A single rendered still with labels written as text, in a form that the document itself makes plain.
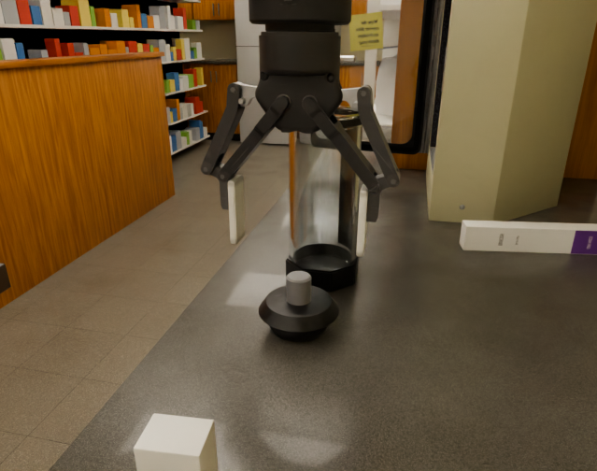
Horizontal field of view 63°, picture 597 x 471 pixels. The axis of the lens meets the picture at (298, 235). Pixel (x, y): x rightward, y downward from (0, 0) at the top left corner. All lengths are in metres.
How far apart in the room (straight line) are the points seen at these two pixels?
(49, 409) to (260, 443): 1.67
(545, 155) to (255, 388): 0.70
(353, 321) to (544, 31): 0.57
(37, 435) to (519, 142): 1.72
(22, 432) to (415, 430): 1.69
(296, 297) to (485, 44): 0.52
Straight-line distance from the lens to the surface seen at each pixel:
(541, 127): 0.96
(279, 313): 0.53
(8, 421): 2.08
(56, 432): 1.96
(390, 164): 0.47
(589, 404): 0.54
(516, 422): 0.49
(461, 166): 0.89
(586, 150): 1.31
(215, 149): 0.50
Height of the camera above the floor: 1.25
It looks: 22 degrees down
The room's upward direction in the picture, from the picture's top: straight up
